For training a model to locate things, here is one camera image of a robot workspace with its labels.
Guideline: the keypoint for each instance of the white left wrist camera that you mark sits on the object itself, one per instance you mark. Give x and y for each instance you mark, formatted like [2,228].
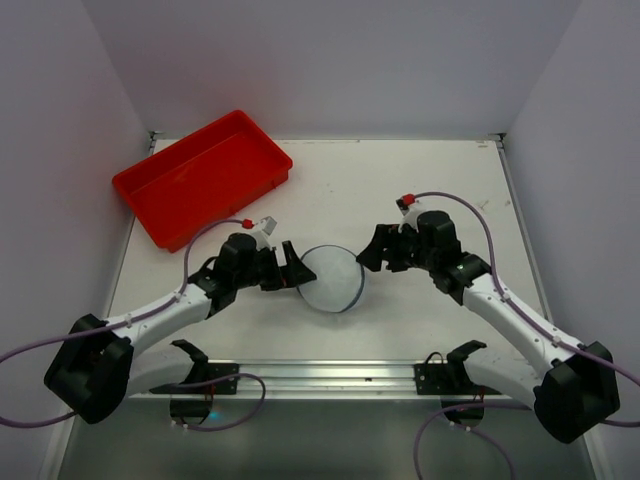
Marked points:
[260,231]

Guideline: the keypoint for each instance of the aluminium corner bracket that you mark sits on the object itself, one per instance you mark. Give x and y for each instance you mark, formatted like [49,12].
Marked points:
[154,136]

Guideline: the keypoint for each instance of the white mesh laundry bag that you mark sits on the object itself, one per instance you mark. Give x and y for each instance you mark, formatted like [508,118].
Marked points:
[340,280]

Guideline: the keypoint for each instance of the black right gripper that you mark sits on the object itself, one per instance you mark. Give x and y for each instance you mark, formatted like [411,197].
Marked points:
[393,249]

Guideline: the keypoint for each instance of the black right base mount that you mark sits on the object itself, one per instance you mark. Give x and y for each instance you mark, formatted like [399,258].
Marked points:
[444,376]

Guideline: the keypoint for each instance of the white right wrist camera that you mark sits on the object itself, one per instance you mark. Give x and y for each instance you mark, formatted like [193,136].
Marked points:
[410,209]

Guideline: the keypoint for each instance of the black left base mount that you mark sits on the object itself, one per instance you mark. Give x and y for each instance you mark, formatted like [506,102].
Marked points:
[201,369]

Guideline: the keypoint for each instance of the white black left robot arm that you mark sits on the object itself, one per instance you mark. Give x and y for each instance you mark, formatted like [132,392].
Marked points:
[101,362]

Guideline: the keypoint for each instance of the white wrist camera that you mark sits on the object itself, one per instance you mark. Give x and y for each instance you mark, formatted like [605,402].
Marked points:
[260,231]
[410,209]

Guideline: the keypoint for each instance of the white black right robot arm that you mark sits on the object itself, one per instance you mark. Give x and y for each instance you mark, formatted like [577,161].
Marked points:
[567,383]

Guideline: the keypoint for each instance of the red plastic tray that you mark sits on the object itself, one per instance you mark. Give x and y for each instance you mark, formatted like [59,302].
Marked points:
[207,176]

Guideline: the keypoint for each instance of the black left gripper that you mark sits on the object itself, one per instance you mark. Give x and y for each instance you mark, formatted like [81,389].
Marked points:
[279,268]

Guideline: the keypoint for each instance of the aluminium mounting rail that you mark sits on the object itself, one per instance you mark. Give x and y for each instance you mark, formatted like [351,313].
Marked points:
[291,380]

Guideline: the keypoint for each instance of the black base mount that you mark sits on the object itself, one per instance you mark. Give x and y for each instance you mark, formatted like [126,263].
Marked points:
[201,369]
[444,376]

